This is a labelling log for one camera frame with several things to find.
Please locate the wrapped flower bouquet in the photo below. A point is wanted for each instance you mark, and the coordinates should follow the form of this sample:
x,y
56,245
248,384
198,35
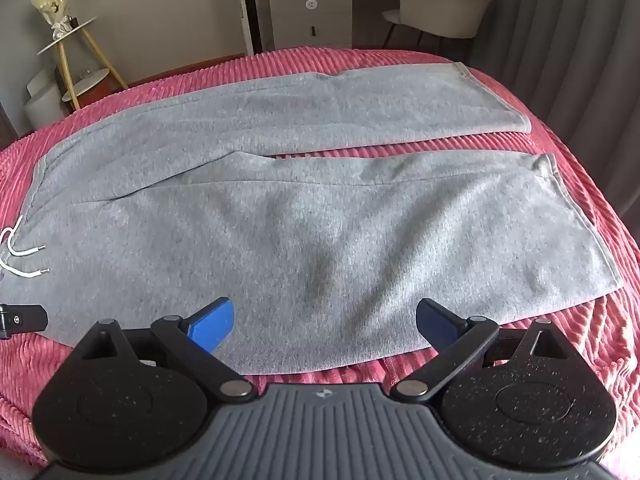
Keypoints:
x,y
52,5

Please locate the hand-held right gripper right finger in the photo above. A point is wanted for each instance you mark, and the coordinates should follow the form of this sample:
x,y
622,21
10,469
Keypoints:
x,y
436,327

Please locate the grey pants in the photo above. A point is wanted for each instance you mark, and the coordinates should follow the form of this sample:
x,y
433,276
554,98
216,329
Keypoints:
x,y
310,200

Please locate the white nightstand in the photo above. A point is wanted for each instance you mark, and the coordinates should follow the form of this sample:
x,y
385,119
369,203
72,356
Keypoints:
x,y
310,15

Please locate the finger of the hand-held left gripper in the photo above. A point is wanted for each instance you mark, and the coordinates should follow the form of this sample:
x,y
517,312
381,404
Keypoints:
x,y
27,319

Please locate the grey curtain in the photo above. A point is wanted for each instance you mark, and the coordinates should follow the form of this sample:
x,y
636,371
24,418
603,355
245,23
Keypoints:
x,y
565,50

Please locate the white upholstered chair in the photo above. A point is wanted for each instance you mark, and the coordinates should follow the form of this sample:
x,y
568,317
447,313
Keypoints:
x,y
445,7

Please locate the white tower air conditioner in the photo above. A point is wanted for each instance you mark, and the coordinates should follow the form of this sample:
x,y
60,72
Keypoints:
x,y
246,5

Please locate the pink ribbed blanket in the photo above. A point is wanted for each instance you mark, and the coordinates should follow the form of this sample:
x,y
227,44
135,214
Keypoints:
x,y
575,360

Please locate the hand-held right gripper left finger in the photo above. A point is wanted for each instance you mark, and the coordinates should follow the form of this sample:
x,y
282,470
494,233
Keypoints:
x,y
212,327

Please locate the round tiered side table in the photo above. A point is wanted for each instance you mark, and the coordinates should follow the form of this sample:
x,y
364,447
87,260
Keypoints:
x,y
65,42

